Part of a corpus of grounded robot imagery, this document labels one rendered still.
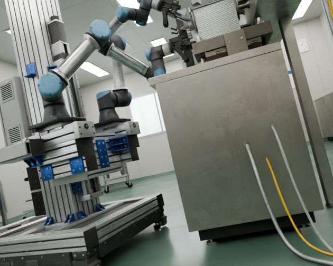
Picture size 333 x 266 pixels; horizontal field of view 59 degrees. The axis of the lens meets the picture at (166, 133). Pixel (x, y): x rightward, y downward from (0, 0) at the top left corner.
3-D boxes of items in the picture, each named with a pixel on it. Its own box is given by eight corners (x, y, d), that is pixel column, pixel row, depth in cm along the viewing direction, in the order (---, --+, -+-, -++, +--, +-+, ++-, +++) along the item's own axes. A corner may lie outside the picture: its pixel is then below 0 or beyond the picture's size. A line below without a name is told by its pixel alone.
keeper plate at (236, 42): (228, 56, 148) (223, 36, 149) (248, 50, 146) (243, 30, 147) (228, 55, 145) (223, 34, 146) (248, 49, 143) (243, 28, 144)
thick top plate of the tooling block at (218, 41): (197, 62, 167) (195, 52, 168) (268, 42, 159) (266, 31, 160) (194, 54, 152) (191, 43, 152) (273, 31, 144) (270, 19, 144)
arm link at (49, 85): (53, 106, 161) (112, 39, 177) (51, 100, 147) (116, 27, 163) (34, 92, 160) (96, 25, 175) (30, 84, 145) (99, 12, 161)
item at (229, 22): (203, 54, 171) (196, 24, 172) (243, 42, 166) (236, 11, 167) (203, 54, 170) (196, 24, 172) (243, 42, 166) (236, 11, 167)
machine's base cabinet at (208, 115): (215, 181, 390) (201, 119, 396) (265, 171, 377) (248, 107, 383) (192, 253, 143) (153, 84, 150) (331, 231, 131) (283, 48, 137)
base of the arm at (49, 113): (37, 125, 163) (34, 107, 164) (57, 124, 177) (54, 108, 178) (56, 118, 157) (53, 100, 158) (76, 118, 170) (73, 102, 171)
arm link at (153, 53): (149, 64, 181) (147, 51, 182) (166, 59, 179) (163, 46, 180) (146, 60, 174) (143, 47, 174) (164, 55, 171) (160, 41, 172)
